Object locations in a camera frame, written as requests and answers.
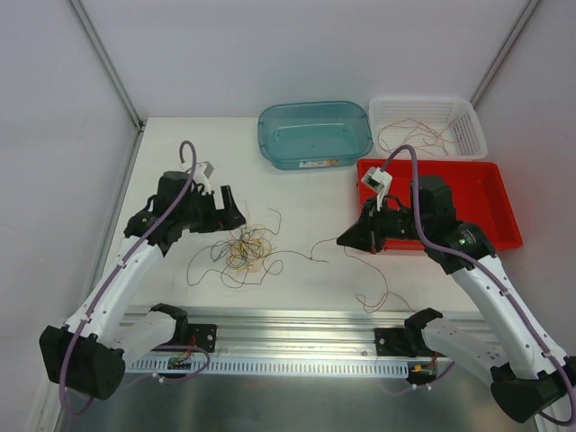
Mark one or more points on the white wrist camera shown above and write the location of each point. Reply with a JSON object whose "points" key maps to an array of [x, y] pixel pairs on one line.
{"points": [[378, 181], [201, 177]]}

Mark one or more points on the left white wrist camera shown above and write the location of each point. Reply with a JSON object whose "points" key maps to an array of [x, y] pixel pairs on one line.
{"points": [[201, 177]]}

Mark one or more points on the right aluminium frame post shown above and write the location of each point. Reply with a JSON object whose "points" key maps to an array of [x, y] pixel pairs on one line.
{"points": [[514, 33]]}

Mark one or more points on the left aluminium frame post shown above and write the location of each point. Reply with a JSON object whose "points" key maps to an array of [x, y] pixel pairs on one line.
{"points": [[96, 44]]}

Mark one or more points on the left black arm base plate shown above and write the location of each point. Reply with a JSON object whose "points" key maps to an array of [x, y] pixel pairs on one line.
{"points": [[203, 336]]}

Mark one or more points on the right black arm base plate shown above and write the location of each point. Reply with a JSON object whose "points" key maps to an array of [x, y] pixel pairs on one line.
{"points": [[391, 342]]}

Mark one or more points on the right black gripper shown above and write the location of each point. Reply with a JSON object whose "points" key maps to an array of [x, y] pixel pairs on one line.
{"points": [[373, 229]]}

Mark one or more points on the red plastic tray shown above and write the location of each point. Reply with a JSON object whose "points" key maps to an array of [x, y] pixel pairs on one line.
{"points": [[478, 194]]}

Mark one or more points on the teal transparent plastic bin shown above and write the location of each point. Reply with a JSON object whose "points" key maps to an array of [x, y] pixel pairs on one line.
{"points": [[296, 136]]}

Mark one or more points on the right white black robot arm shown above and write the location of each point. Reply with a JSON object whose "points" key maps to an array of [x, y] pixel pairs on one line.
{"points": [[528, 372]]}

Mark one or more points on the aluminium frame post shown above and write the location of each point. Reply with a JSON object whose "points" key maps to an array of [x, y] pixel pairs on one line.
{"points": [[514, 33], [96, 44]]}

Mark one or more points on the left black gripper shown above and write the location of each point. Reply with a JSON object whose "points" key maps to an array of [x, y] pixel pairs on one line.
{"points": [[216, 213]]}

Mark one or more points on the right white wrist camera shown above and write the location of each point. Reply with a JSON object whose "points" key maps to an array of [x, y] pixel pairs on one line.
{"points": [[378, 181]]}

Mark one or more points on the white slotted cable duct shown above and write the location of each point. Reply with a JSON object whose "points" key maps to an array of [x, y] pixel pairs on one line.
{"points": [[315, 367]]}

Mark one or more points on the white perforated plastic basket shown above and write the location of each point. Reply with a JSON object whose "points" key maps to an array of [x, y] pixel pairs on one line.
{"points": [[437, 127]]}

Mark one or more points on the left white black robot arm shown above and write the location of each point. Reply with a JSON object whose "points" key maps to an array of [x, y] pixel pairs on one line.
{"points": [[88, 353]]}

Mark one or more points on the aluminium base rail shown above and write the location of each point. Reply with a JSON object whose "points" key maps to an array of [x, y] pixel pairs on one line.
{"points": [[295, 333]]}

